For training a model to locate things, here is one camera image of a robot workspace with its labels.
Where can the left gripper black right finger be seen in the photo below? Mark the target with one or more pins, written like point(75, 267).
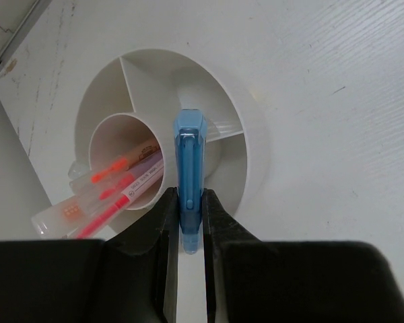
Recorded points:
point(250, 280)

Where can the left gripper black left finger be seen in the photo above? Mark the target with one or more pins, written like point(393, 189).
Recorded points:
point(132, 277)

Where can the red thin pen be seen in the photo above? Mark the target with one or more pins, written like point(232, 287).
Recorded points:
point(100, 220)

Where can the pink marker pen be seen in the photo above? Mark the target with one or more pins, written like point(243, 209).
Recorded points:
point(134, 182)

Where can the orange highlighter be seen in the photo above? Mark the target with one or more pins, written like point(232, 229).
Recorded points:
point(64, 219)

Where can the orange thin pen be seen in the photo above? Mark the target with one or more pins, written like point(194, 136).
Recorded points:
point(101, 173)

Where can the blue capped marker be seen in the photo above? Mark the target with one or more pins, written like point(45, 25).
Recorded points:
point(190, 132)

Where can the white round divided organizer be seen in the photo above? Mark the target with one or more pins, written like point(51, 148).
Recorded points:
point(211, 132)

